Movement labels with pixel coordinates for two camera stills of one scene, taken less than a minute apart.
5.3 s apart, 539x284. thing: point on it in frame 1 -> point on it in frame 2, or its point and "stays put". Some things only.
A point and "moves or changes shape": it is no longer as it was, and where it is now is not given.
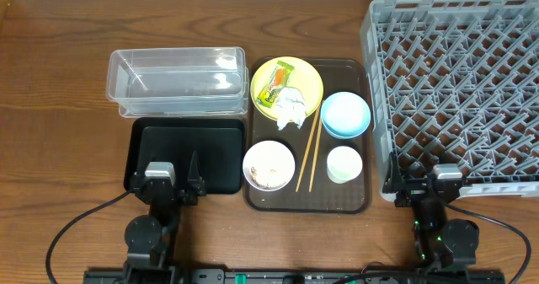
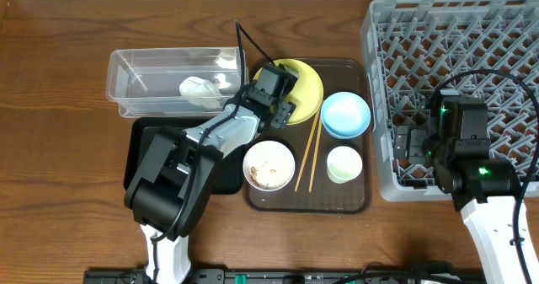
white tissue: [290, 107] moves or changes shape
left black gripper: [167, 190] -> [282, 112]
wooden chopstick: [308, 150] stays put
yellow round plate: [304, 77] stays put
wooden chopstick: [317, 153] stays put
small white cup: [344, 164] stays put
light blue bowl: [345, 115] stays put
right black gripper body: [421, 192] -> [409, 143]
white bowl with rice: [269, 165] stays put
